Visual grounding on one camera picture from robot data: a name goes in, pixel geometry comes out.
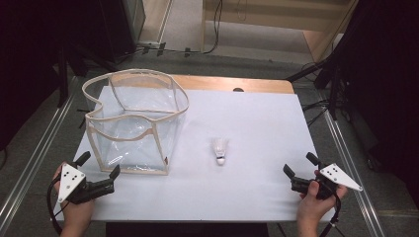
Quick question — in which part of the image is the white table cover sheet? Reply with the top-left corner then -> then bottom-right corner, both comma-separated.
51,86 -> 336,223

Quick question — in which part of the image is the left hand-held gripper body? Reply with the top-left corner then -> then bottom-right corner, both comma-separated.
58,163 -> 116,205

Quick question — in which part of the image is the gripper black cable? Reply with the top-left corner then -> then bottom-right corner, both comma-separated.
46,174 -> 64,235
318,182 -> 343,237

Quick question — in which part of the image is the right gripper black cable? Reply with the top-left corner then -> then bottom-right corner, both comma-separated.
318,182 -> 343,237

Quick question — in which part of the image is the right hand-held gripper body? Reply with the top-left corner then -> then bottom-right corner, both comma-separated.
291,163 -> 364,200

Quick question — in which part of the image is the person's right hand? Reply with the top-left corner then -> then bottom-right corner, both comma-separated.
295,180 -> 349,222

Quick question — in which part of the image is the metal floor rail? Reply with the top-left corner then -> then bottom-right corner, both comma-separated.
323,107 -> 387,237
0,76 -> 79,229

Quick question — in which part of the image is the black tripod stand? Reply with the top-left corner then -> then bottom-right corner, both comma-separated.
286,57 -> 342,121

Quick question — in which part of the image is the black floor cable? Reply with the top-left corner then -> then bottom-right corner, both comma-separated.
136,0 -> 224,57

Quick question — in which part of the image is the person's left hand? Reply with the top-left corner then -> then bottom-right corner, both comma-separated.
52,162 -> 96,225

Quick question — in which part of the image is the clear bag with beige trim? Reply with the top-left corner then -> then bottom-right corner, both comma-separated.
81,68 -> 191,176

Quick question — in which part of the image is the white shuttlecock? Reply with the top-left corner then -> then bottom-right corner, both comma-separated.
211,137 -> 229,166

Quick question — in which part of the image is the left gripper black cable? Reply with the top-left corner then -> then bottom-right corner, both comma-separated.
46,174 -> 64,235

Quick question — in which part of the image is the black curtain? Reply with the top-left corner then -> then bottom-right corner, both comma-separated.
329,0 -> 419,205
0,0 -> 100,151

